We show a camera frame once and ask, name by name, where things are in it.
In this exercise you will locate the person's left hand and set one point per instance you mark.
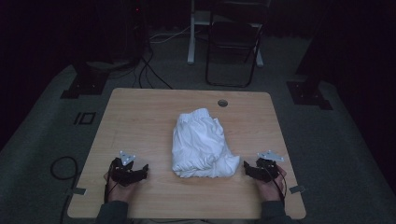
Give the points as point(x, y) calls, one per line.
point(120, 192)

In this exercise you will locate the black stand base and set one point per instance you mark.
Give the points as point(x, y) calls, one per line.
point(308, 93)
point(85, 84)

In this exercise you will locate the grey tape strip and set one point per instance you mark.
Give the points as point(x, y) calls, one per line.
point(297, 189)
point(78, 191)

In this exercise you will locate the black folding chair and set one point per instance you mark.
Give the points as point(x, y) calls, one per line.
point(233, 46)

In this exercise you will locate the dark computer tower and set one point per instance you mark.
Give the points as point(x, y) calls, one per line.
point(129, 31)

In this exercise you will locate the white metal desk frame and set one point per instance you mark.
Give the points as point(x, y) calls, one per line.
point(191, 37)

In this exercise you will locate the white skirt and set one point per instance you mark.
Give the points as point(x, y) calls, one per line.
point(199, 143)

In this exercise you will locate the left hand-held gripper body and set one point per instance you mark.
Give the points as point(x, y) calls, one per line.
point(120, 171)

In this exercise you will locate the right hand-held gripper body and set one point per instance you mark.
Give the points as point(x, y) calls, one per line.
point(267, 169)

